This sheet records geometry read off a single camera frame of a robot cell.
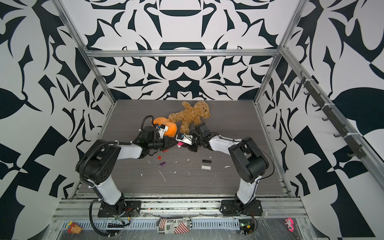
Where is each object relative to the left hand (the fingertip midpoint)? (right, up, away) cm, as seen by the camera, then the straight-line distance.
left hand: (178, 140), depth 90 cm
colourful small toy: (-44, -36, -23) cm, 61 cm away
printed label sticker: (0, -35, -22) cm, 41 cm away
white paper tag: (+17, -15, -3) cm, 23 cm away
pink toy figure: (+54, -36, -20) cm, 68 cm away
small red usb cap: (-11, -11, +1) cm, 16 cm away
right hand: (+2, 0, +2) cm, 3 cm away
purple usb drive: (-9, -14, -1) cm, 17 cm away
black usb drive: (+17, -12, -1) cm, 21 cm away
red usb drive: (-8, -7, +4) cm, 11 cm away
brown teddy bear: (+8, +15, +14) cm, 22 cm away
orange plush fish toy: (-4, +8, +6) cm, 11 cm away
